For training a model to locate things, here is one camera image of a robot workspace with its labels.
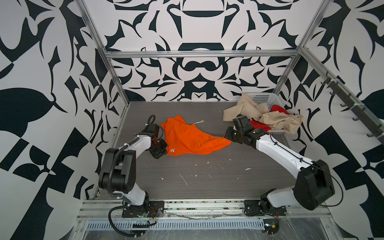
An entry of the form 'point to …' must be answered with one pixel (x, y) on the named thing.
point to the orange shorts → (182, 138)
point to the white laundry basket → (269, 99)
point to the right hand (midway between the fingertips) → (226, 132)
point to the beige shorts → (246, 107)
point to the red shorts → (261, 125)
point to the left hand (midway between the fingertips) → (168, 148)
